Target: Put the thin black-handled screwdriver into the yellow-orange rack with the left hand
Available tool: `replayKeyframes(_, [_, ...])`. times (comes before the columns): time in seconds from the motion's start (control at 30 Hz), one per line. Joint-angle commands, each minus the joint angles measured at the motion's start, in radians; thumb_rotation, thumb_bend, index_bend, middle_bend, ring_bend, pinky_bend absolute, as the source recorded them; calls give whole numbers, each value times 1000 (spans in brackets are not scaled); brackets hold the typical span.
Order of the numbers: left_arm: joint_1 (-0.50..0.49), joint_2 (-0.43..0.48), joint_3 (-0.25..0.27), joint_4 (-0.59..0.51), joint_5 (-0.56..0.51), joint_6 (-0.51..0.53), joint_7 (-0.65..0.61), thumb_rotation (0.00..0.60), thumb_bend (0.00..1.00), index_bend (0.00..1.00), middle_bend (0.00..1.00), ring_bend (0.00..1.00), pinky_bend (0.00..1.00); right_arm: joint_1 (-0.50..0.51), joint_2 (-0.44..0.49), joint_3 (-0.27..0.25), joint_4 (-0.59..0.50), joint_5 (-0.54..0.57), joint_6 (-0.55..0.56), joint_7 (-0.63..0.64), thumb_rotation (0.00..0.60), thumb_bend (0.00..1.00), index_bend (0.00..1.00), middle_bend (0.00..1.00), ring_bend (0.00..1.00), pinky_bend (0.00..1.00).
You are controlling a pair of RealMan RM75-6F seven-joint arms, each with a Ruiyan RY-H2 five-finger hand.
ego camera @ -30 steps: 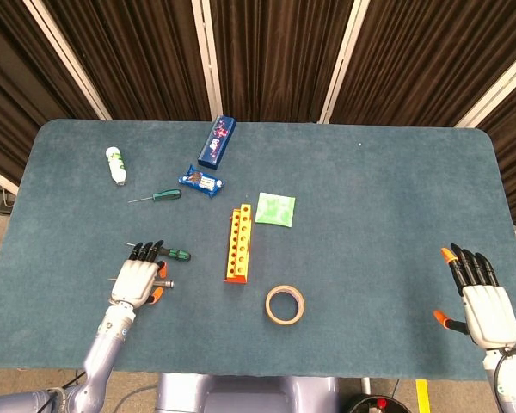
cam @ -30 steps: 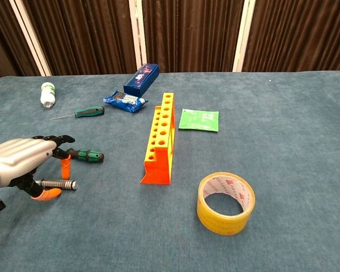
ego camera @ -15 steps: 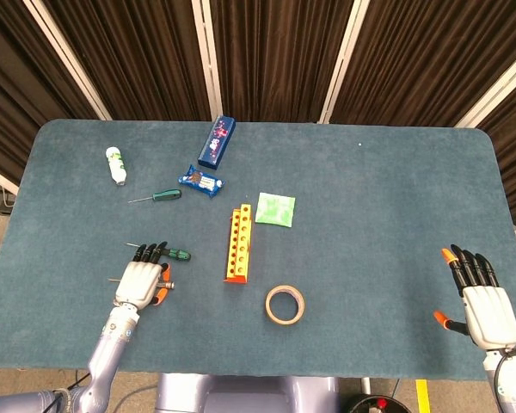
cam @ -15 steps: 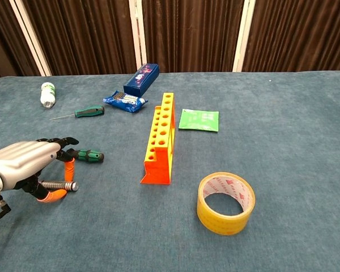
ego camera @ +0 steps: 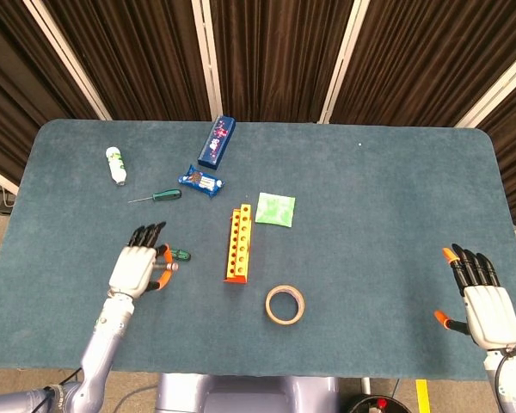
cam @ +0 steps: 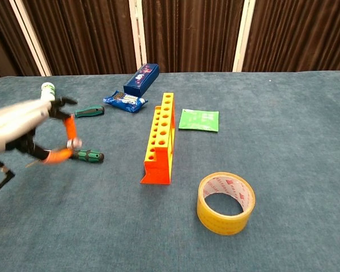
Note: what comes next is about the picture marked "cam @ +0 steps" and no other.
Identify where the white frame post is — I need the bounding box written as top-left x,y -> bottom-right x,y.
8,0 -> 52,77
128,0 -> 148,67
232,0 -> 257,73

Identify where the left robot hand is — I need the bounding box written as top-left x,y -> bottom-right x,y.
0,96 -> 79,165

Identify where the silver handled precision screwdriver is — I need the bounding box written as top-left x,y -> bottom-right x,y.
25,138 -> 83,168

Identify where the blue cookie packet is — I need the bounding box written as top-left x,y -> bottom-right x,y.
103,90 -> 148,113

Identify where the white bottle with green label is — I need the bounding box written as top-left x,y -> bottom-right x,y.
41,82 -> 57,103

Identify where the dark brown curtain panel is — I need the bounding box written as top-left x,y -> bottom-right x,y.
22,0 -> 137,76
141,0 -> 245,73
0,0 -> 42,83
242,0 -> 340,73

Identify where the dark blue carton box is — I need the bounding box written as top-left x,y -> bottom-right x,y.
123,63 -> 160,97

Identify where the green slim-handled screwdriver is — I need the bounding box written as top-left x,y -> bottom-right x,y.
74,105 -> 105,118

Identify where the orange yellow tool rack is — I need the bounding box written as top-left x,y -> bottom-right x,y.
140,92 -> 177,186

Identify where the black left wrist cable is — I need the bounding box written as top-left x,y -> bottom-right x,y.
0,158 -> 15,199

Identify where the blue felt table cover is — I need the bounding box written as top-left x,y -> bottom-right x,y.
0,70 -> 340,272

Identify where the green sachet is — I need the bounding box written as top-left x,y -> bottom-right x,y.
178,108 -> 220,133

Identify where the yellowish adhesive tape roll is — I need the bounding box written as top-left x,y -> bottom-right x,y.
197,171 -> 256,236

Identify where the green black thick-handled screwdriver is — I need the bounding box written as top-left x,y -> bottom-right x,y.
69,149 -> 105,164

